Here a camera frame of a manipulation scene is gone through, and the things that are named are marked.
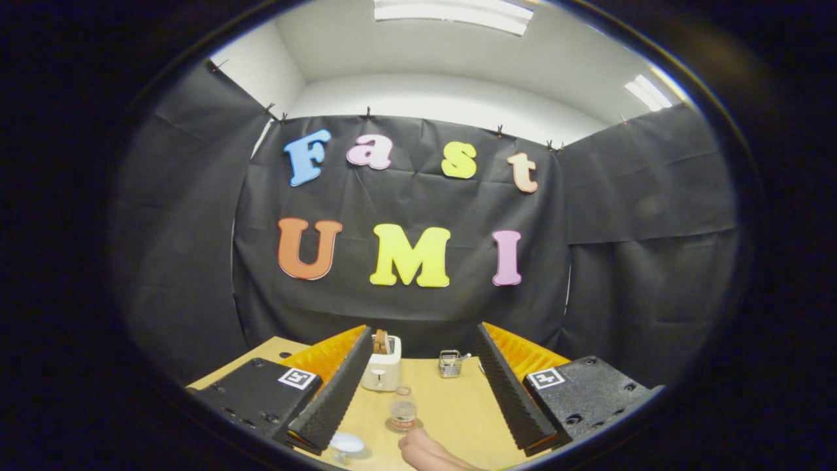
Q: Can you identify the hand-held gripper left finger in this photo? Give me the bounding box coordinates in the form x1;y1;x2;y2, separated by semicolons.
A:
186;325;375;457

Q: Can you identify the pale grey cup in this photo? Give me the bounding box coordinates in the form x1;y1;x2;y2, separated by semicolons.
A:
329;432;367;462

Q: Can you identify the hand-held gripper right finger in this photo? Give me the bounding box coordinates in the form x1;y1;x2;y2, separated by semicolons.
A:
474;321;664;457

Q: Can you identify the clear plastic juice bottle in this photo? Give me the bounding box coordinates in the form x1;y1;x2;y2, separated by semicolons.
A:
390;386;419;430

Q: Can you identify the long ceiling light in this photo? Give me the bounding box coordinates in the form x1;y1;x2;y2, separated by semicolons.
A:
373;0;535;37

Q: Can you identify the small ceiling light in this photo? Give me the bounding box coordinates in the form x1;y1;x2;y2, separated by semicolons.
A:
623;74;674;112

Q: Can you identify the cream toaster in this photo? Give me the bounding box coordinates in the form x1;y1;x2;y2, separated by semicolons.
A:
360;334;402;392

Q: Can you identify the small wire basket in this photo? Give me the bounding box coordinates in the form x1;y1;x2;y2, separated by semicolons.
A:
438;349;471;379

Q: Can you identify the wooden table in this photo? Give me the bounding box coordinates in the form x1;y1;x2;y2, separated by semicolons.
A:
186;336;570;471

